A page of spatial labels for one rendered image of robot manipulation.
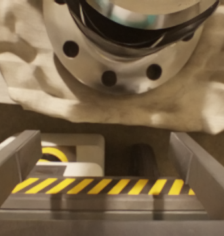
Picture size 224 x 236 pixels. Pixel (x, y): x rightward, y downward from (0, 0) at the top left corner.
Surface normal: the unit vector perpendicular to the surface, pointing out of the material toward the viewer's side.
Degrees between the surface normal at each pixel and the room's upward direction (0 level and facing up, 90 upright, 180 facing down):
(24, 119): 0
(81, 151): 0
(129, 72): 0
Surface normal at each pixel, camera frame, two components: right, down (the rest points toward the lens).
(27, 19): 0.86, 0.25
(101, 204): 0.01, 0.29
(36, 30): 0.81, -0.09
